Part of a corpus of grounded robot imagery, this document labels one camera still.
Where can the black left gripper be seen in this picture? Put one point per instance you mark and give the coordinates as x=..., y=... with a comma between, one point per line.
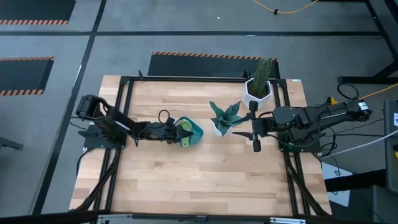
x=160, y=132

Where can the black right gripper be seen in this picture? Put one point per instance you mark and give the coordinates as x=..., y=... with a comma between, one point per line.
x=264, y=127

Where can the lime green measuring cup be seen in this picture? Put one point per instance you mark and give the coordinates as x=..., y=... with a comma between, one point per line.
x=186, y=126

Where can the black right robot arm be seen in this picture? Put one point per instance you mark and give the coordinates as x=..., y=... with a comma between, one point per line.
x=311, y=118

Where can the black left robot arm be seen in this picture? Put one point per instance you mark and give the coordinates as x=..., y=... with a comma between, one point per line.
x=105, y=118

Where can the teal plastic basket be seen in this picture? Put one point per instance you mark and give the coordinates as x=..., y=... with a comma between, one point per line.
x=197, y=133

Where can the green snake plant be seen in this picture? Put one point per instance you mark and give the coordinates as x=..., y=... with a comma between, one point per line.
x=225, y=116

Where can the white round plant pot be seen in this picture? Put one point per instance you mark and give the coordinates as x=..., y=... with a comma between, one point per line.
x=221, y=132

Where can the white hexagonal plant pot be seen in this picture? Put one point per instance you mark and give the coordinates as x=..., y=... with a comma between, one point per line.
x=248, y=99

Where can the green cactus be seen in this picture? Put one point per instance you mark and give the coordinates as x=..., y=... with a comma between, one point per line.
x=261, y=76

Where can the black hazard-striped floor mat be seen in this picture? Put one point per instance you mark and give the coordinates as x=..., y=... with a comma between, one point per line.
x=192, y=67
x=21, y=74
x=31, y=9

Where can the black box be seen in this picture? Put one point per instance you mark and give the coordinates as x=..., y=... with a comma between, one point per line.
x=391, y=149

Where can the black aluminium table frame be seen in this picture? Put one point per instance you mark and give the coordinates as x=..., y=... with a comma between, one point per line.
x=186, y=78

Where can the black desk leg frame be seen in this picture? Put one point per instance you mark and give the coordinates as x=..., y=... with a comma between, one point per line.
x=357, y=79

